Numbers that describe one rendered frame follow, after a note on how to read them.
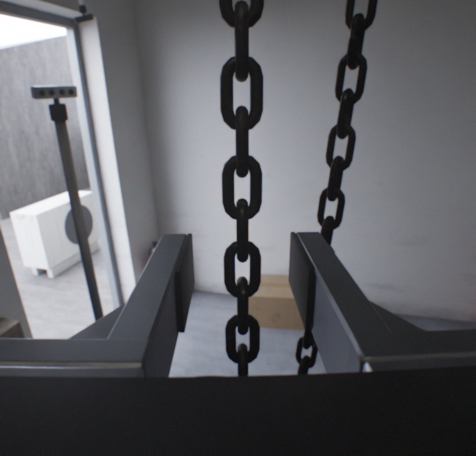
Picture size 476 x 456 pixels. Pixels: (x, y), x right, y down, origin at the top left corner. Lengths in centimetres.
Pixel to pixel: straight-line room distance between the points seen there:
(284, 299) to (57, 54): 608
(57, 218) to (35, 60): 377
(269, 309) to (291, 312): 15
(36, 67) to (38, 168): 167
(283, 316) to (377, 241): 83
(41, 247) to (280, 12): 281
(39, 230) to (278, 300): 225
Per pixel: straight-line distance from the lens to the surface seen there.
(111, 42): 252
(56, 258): 372
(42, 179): 671
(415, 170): 244
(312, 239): 15
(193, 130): 258
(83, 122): 246
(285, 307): 242
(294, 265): 16
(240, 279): 16
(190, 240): 15
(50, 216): 362
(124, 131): 251
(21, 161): 643
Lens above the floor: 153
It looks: 19 degrees down
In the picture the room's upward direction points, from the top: 2 degrees counter-clockwise
